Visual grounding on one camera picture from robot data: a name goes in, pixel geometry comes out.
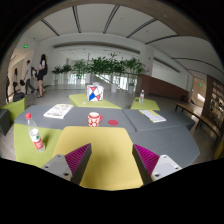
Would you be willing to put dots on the red round coaster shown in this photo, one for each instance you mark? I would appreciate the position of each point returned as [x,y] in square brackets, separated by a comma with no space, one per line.
[113,122]

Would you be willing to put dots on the yellow and white booklet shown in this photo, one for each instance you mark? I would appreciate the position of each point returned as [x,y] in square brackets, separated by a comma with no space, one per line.
[152,116]

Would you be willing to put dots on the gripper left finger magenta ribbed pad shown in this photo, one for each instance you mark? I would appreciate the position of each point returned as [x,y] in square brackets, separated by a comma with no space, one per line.
[71,166]

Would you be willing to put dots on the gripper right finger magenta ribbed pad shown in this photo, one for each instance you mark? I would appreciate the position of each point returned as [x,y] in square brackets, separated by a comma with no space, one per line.
[151,166]

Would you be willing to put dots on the woman in black skirt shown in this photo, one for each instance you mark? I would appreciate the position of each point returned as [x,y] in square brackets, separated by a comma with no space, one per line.
[42,71]

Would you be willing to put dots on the magazine on grey seat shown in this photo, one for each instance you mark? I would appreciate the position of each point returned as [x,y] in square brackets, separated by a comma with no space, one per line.
[58,111]

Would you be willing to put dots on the red and white mug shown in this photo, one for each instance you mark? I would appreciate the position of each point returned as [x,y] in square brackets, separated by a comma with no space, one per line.
[94,119]

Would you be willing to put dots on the white cube, coloured triangles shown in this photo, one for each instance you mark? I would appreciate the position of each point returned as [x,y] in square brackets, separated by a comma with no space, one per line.
[94,92]

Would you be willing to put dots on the wooden bench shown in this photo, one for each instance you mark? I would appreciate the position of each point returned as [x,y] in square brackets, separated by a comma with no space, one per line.
[201,119]

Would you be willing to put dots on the man in white shirt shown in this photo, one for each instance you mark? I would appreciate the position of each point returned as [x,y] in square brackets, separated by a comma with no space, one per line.
[27,78]

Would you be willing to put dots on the row of potted plants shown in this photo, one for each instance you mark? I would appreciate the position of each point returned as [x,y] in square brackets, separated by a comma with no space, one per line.
[101,66]

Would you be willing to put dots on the far clear water bottle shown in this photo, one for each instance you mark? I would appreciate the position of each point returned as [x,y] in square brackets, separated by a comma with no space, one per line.
[141,97]

